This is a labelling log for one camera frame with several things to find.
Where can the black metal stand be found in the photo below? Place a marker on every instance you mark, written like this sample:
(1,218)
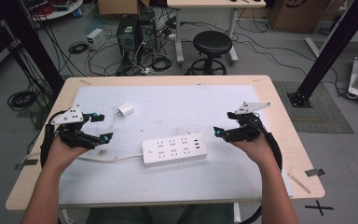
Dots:
(34,46)
(332,49)

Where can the white power supply box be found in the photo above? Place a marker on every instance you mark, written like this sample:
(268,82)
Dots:
(95,38)

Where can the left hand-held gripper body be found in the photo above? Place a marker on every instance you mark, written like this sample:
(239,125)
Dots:
(72,115)

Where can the white power strip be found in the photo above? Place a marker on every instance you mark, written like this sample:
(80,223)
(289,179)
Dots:
(174,149)

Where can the large closed cardboard box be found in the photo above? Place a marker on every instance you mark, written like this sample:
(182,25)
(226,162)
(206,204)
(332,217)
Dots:
(298,15)

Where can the black tape strip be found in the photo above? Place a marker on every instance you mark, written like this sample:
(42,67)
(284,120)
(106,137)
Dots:
(28,163)
(315,172)

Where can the grey floor mat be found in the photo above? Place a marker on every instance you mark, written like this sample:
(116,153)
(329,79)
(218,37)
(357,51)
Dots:
(323,118)

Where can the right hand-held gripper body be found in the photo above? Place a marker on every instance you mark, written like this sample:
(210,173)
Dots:
(248,124)

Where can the thin wooden stick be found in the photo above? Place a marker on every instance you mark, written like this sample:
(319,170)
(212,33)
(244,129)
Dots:
(299,183)

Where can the black round stool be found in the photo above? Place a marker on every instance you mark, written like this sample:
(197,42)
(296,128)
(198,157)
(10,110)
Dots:
(213,43)

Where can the person's left hand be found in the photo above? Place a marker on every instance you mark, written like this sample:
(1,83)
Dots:
(60,154)

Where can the white desk with wooden top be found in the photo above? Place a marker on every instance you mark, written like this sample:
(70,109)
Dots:
(214,3)

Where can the round white table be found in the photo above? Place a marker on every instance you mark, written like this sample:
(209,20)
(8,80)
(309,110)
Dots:
(59,11)

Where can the person's right hand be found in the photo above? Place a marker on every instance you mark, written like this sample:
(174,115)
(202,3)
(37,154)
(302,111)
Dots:
(254,151)

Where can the white table mat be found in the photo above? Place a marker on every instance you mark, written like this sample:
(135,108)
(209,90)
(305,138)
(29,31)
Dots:
(183,102)

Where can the black computer tower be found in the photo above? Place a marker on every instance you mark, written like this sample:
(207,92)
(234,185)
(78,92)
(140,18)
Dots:
(147,31)
(126,37)

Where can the white charger plug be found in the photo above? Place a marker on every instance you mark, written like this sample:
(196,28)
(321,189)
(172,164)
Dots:
(126,109)

